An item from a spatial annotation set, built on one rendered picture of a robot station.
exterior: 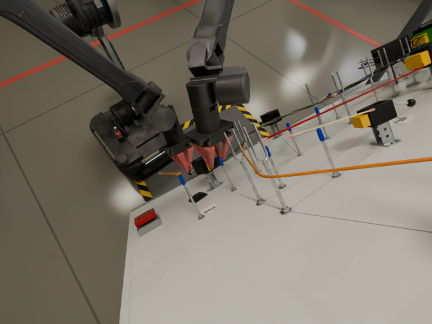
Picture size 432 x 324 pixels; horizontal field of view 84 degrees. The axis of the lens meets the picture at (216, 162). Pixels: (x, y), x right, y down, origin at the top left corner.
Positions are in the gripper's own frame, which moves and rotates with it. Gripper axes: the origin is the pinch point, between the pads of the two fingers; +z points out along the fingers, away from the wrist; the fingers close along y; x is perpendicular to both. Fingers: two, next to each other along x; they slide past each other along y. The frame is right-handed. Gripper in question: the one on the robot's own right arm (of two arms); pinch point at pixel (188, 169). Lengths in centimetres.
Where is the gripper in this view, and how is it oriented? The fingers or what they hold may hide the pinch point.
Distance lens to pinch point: 74.1
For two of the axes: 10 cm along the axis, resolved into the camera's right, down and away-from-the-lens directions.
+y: 7.5, -4.4, 4.9
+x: -5.7, -0.7, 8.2
